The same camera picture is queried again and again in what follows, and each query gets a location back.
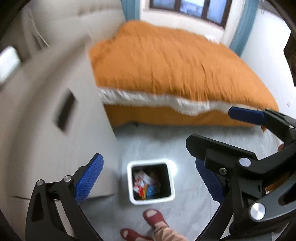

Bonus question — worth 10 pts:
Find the white square trash bin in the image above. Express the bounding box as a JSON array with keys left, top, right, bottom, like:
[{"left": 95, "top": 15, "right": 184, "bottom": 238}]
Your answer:
[{"left": 127, "top": 158, "right": 178, "bottom": 205}]

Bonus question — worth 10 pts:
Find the blue wrapper in bin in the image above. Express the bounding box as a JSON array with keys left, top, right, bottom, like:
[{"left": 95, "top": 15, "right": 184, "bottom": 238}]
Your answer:
[{"left": 145, "top": 185, "right": 159, "bottom": 199}]

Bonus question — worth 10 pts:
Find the white bedside cabinet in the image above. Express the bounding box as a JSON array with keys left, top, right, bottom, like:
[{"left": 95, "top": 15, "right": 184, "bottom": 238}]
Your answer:
[{"left": 0, "top": 37, "right": 121, "bottom": 241}]

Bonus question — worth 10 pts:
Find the orange bed with white trim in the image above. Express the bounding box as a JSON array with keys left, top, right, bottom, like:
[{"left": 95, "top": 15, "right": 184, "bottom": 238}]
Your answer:
[{"left": 89, "top": 21, "right": 278, "bottom": 127}]

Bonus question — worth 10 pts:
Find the dark framed window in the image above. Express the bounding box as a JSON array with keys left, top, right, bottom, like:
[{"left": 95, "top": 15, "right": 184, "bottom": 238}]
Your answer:
[{"left": 149, "top": 0, "right": 232, "bottom": 28}]

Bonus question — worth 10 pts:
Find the beige padded headboard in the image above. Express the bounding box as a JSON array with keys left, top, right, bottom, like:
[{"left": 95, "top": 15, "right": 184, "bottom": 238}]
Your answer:
[{"left": 1, "top": 1, "right": 125, "bottom": 68}]

